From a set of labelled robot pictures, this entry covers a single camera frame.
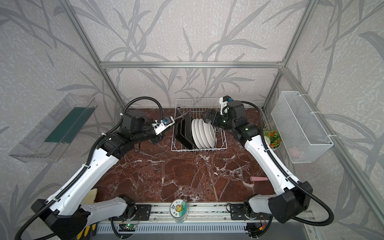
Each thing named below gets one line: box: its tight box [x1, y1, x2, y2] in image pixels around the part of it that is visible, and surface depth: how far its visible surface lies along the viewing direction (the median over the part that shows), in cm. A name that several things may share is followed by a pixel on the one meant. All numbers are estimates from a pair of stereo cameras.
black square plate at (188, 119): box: [184, 113, 196, 149], surface depth 86 cm
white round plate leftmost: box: [191, 119, 203, 150], surface depth 88 cm
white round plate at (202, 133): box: [198, 118, 209, 149], surface depth 88 cm
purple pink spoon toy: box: [250, 176, 269, 182], surface depth 85 cm
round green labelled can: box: [169, 199, 188, 223], surface depth 69 cm
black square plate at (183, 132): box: [174, 115, 196, 150], surface depth 86 cm
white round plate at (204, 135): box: [200, 118, 211, 149], surface depth 88 cm
